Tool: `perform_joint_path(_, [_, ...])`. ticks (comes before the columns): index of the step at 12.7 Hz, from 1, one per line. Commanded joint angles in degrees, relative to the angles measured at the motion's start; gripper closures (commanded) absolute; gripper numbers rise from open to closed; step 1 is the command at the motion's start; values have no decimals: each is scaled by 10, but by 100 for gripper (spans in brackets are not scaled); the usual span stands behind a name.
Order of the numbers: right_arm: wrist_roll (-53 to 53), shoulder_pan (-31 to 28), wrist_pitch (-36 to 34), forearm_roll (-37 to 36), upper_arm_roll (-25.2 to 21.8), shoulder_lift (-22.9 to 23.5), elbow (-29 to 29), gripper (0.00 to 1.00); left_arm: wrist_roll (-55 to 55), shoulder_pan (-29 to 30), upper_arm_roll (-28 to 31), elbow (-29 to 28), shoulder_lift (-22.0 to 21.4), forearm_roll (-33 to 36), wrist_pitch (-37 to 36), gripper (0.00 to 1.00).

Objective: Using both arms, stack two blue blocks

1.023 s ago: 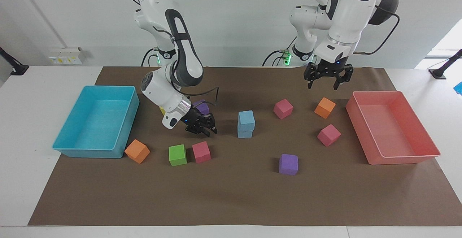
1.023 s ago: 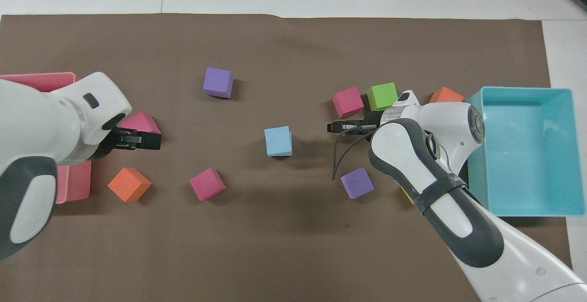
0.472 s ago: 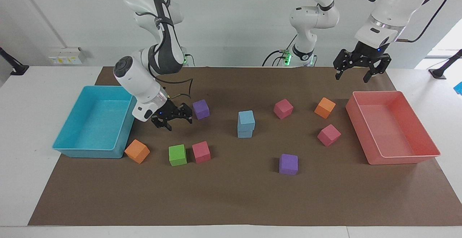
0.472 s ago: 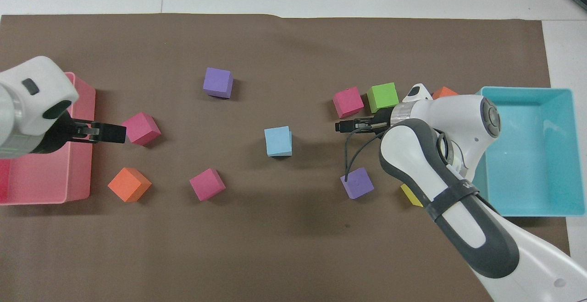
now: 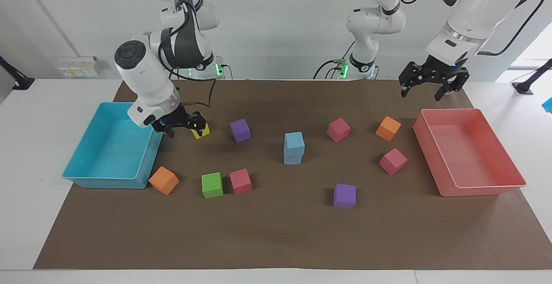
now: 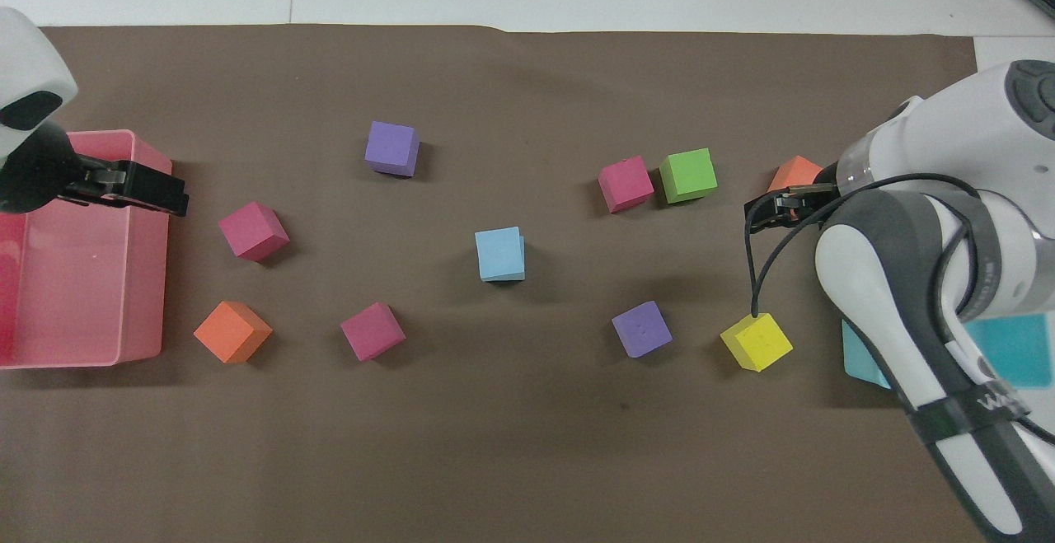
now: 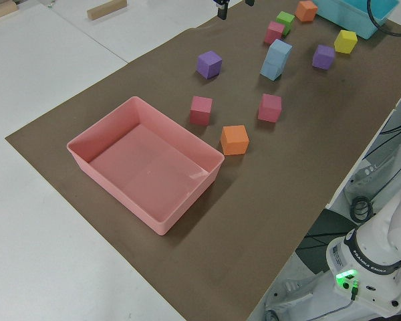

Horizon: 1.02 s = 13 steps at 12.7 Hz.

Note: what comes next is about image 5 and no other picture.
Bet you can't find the orange block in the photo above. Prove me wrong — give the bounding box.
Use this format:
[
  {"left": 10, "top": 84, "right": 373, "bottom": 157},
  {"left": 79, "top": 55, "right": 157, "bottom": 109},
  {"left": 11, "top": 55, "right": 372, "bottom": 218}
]
[
  {"left": 148, "top": 165, "right": 180, "bottom": 197},
  {"left": 375, "top": 115, "right": 402, "bottom": 142}
]

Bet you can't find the blue plastic tray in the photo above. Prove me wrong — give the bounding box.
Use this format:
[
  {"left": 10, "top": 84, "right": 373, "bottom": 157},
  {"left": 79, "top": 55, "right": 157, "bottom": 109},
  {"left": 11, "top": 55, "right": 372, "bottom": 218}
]
[{"left": 63, "top": 102, "right": 164, "bottom": 190}]

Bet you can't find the purple block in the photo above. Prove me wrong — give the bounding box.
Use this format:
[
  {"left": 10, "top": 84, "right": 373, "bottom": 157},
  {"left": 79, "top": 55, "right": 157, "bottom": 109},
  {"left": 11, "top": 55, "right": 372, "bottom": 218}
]
[
  {"left": 229, "top": 118, "right": 251, "bottom": 144},
  {"left": 333, "top": 183, "right": 357, "bottom": 210}
]

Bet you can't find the black stand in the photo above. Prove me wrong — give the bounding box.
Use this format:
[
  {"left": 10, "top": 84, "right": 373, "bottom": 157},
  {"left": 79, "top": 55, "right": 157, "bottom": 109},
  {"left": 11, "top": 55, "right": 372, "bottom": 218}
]
[
  {"left": 0, "top": 55, "right": 35, "bottom": 91},
  {"left": 511, "top": 58, "right": 552, "bottom": 95}
]

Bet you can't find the red plastic tray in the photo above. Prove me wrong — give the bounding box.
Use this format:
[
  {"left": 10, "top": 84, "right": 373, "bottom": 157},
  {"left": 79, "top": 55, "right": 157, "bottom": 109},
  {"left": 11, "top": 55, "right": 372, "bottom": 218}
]
[{"left": 413, "top": 108, "right": 527, "bottom": 198}]

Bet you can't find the white wall socket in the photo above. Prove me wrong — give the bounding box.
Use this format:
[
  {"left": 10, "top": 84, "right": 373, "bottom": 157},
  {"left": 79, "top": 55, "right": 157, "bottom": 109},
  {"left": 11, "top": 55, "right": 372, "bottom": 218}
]
[{"left": 58, "top": 56, "right": 100, "bottom": 79}]

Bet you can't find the blue block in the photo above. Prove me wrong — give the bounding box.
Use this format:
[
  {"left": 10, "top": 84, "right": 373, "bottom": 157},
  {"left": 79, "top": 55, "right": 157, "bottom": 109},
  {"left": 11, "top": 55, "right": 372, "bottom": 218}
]
[
  {"left": 283, "top": 148, "right": 303, "bottom": 165},
  {"left": 284, "top": 131, "right": 306, "bottom": 157}
]

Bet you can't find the yellow block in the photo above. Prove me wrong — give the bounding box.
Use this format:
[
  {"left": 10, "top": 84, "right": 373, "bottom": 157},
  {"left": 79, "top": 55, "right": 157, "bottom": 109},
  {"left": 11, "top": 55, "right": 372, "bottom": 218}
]
[{"left": 191, "top": 122, "right": 211, "bottom": 140}]

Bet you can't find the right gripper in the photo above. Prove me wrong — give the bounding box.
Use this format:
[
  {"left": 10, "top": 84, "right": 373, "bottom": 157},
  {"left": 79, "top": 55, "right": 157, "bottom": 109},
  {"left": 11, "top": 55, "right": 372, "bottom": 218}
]
[{"left": 151, "top": 107, "right": 204, "bottom": 139}]

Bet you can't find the pink block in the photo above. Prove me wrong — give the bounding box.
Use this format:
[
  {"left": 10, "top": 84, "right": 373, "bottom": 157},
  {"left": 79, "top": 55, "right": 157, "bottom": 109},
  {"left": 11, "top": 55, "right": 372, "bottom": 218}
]
[
  {"left": 229, "top": 168, "right": 252, "bottom": 196},
  {"left": 379, "top": 148, "right": 408, "bottom": 176},
  {"left": 326, "top": 117, "right": 351, "bottom": 143}
]

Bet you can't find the green block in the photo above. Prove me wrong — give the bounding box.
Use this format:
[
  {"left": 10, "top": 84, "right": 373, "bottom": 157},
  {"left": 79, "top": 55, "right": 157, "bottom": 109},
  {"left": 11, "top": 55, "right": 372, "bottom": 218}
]
[{"left": 201, "top": 172, "right": 224, "bottom": 199}]

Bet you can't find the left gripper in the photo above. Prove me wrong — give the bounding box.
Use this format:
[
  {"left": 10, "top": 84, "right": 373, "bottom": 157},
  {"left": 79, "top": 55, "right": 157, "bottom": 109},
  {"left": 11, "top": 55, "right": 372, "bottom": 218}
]
[{"left": 398, "top": 56, "right": 470, "bottom": 102}]

